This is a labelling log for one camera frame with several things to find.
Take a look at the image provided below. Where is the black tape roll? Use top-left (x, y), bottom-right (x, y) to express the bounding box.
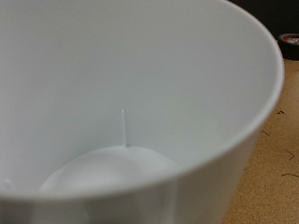
top-left (278, 32), bottom-right (299, 61)

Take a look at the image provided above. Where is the white mug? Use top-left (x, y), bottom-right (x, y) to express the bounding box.
top-left (0, 0), bottom-right (285, 224)

